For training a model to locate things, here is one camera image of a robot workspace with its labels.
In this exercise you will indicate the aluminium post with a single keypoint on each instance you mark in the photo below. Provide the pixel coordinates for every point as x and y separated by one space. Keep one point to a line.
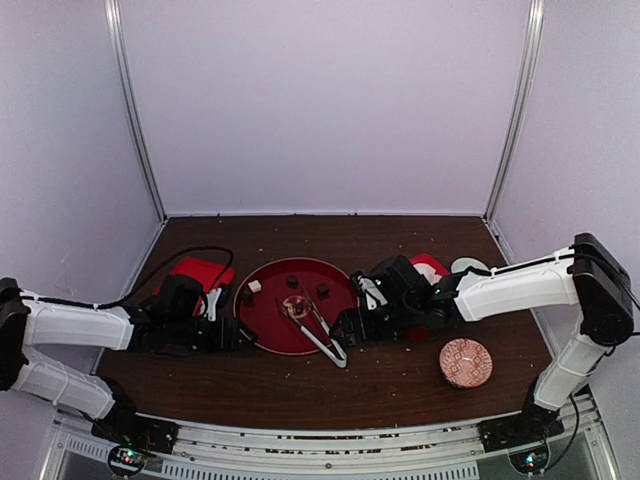
117 37
527 69

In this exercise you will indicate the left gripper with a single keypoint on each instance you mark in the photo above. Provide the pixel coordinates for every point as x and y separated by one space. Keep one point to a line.
231 342

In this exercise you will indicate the left aluminium post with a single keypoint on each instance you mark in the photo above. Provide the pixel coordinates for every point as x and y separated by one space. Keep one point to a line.
117 37

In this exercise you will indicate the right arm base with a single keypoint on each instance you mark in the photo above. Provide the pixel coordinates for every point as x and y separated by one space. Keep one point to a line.
524 438

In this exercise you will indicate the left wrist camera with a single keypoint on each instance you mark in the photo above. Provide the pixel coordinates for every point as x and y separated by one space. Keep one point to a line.
181 297

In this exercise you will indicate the grey green bowl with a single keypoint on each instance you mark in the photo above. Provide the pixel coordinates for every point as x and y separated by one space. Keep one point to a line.
461 264

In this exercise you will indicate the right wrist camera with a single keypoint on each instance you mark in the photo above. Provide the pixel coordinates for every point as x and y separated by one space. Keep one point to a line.
394 282

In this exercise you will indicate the white paper cups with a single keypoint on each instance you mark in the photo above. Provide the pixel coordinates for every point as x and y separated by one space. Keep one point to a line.
432 272

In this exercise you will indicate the front aluminium rail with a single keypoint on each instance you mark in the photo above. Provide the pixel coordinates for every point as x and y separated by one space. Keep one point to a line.
452 450

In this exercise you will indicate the red box lid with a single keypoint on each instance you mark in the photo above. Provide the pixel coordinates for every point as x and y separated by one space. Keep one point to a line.
212 276

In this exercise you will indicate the round red tray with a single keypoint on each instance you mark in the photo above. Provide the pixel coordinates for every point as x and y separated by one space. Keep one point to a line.
275 333

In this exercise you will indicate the metal serving tongs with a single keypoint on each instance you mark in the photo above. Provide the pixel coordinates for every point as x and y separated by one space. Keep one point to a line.
302 311

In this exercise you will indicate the white square chocolate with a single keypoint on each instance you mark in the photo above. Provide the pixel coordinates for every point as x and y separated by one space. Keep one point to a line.
255 286

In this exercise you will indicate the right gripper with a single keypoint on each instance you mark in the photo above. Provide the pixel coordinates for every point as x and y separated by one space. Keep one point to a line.
366 331

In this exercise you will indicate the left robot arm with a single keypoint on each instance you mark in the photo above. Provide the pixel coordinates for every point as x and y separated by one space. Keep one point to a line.
29 320

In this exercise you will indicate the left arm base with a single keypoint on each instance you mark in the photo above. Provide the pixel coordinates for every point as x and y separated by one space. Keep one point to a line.
137 441

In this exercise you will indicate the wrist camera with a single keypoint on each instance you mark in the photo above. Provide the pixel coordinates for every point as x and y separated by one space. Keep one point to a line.
394 282
181 297

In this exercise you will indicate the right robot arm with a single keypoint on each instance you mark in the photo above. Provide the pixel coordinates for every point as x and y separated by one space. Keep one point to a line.
584 276

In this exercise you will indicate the dark lumpy chocolate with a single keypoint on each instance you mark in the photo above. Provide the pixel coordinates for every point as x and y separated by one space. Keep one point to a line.
292 282

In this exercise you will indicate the red chocolate box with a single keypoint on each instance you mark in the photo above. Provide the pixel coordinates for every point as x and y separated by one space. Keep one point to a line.
419 334

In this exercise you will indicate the right aluminium post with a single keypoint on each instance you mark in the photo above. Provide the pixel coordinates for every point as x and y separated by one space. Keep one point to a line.
527 69

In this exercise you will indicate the red patterned bowl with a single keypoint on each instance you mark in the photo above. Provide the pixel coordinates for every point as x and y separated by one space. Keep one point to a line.
465 363

